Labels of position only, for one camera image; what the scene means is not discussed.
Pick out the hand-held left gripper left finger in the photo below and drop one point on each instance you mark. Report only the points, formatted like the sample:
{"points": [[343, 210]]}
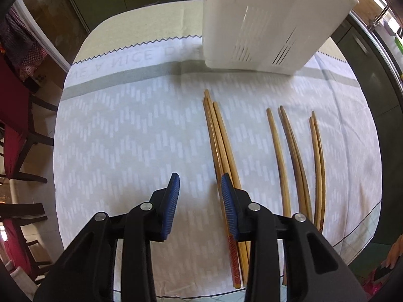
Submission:
{"points": [[171, 207]]}

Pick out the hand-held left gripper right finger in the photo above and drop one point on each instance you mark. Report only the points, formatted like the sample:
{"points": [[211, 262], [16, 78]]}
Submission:
{"points": [[228, 204]]}

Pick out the pink patterned clothing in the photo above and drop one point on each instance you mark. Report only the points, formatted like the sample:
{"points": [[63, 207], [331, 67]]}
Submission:
{"points": [[374, 286]]}

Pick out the green sink cabinet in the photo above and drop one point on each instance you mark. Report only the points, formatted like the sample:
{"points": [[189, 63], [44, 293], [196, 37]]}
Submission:
{"points": [[371, 78]]}

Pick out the grey white patterned tea towel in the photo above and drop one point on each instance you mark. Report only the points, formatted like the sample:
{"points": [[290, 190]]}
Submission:
{"points": [[126, 132]]}

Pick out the person's right hand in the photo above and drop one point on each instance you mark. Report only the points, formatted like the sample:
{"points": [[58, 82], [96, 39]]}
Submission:
{"points": [[396, 251]]}

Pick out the glass sliding door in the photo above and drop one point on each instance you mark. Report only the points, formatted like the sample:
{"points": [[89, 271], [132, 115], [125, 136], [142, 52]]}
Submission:
{"points": [[53, 15]]}

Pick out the wooden chopstick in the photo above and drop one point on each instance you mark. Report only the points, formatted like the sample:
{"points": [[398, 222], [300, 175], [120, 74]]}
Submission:
{"points": [[224, 138], [295, 163], [277, 151], [316, 170], [217, 138], [211, 138], [322, 170], [301, 166]]}

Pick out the white plastic utensil holder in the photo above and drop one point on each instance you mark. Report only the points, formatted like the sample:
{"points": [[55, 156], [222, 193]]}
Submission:
{"points": [[236, 22]]}

